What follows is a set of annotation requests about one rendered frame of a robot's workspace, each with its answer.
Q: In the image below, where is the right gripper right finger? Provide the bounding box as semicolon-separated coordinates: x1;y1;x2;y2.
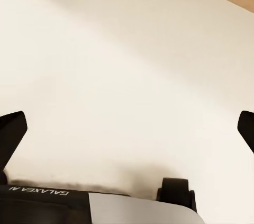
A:
237;110;254;153

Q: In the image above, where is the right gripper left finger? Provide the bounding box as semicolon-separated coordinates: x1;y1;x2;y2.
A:
0;111;28;174

